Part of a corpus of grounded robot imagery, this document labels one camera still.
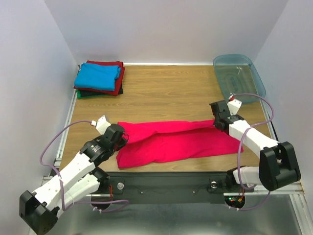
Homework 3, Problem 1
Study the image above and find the translucent blue plastic bin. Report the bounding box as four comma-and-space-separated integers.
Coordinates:
213, 54, 266, 104

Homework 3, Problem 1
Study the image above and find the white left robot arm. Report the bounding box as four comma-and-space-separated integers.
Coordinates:
19, 122, 127, 235

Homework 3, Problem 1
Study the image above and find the folded dark red t shirt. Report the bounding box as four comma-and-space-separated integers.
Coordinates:
82, 61, 125, 91

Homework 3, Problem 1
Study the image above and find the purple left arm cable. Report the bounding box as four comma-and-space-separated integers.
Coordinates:
40, 119, 130, 213

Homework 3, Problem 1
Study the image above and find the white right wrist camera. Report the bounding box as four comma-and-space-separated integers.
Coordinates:
226, 94, 242, 115

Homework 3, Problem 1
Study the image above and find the pink red t shirt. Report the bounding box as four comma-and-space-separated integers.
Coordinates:
116, 120, 239, 169

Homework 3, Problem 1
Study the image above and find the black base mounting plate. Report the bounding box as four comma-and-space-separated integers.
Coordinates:
80, 171, 257, 205

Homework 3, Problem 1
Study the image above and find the folded green t shirt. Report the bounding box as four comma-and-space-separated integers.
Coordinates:
76, 90, 104, 99

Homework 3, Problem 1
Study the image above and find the folded black t shirt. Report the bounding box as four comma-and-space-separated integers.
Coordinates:
74, 85, 123, 97

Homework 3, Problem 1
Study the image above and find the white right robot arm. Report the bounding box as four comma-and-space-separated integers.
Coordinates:
210, 99, 301, 191

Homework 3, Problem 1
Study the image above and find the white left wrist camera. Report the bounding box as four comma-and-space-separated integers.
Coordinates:
90, 115, 111, 135

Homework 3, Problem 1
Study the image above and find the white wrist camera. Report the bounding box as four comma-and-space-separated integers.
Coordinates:
226, 94, 242, 115
90, 115, 111, 135

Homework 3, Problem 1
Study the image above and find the folded blue t shirt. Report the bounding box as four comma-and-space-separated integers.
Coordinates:
74, 63, 121, 91

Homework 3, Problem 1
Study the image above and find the aluminium frame rail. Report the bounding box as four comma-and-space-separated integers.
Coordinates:
28, 92, 79, 235

